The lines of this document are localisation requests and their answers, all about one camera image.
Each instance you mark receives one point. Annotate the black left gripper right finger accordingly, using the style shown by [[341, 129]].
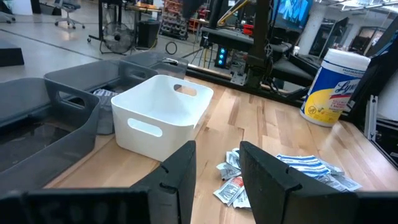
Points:
[[267, 186]]

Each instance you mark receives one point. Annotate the white wipe packet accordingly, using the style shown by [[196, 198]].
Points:
[[233, 159], [230, 190], [227, 171]]

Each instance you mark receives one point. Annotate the red workstation item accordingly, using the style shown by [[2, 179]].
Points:
[[248, 29]]

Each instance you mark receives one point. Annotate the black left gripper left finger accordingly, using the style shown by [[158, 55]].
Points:
[[180, 186]]

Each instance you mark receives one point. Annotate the silver aluminium extrusion pieces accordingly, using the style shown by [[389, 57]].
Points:
[[371, 118]]

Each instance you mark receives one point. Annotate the grey office chair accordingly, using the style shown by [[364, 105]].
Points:
[[6, 17], [69, 12]]

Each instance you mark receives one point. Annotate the black waste bin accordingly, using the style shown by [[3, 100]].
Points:
[[148, 34]]

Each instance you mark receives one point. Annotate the grey plastic bin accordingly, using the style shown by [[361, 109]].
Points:
[[149, 60], [81, 130], [93, 71]]

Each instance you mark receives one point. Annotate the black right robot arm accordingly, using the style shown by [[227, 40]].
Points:
[[258, 46]]

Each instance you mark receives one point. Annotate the black floor case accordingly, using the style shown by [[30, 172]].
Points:
[[11, 56]]

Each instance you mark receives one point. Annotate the monitor with blue screen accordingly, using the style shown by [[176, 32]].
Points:
[[293, 12]]

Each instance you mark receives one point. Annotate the computer tower with blue lights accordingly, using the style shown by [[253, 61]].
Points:
[[221, 57]]

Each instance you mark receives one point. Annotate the parts shelf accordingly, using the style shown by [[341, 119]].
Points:
[[174, 21]]

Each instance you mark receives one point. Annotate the disinfecting wipes canister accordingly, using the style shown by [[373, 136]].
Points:
[[332, 90]]

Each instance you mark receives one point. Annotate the white printed packet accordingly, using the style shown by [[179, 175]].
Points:
[[339, 183], [243, 200]]

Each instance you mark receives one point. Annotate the black side desk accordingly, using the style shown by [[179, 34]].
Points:
[[230, 35]]

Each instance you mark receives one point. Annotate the black floor fan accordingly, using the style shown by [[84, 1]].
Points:
[[117, 37]]

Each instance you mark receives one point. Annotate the white plastic bin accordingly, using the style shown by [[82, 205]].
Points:
[[155, 124]]

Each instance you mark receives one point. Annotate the black stand pole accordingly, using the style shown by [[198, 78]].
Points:
[[101, 18]]

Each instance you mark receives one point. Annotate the white pillar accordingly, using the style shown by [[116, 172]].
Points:
[[312, 31]]

